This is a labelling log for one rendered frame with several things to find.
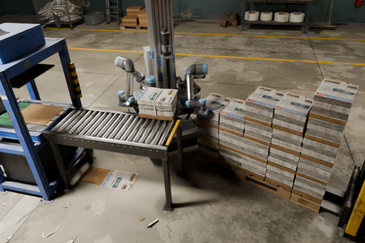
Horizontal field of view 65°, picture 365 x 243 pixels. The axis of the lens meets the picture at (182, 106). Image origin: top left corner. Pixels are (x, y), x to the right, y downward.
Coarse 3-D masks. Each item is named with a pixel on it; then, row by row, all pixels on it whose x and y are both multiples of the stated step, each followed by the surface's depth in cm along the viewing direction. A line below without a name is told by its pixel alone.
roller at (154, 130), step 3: (159, 120) 303; (162, 120) 307; (156, 123) 300; (159, 123) 300; (156, 126) 294; (159, 126) 298; (153, 129) 290; (156, 129) 292; (153, 132) 286; (150, 135) 282; (153, 135) 283; (147, 138) 278; (150, 138) 278; (147, 141) 274; (150, 141) 276
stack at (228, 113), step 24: (216, 96) 338; (216, 120) 315; (240, 120) 296; (240, 144) 310; (288, 144) 276; (216, 168) 349; (240, 168) 327; (264, 168) 306; (288, 168) 288; (288, 192) 301
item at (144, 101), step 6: (144, 90) 313; (150, 90) 313; (156, 90) 314; (144, 96) 302; (150, 96) 302; (138, 102) 299; (144, 102) 297; (150, 102) 295; (144, 108) 302; (150, 108) 300; (150, 114) 304
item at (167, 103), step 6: (168, 90) 312; (174, 90) 311; (162, 96) 301; (168, 96) 300; (174, 96) 301; (162, 102) 291; (168, 102) 290; (174, 102) 301; (162, 108) 296; (168, 108) 294; (174, 108) 303; (162, 114) 300; (168, 114) 298
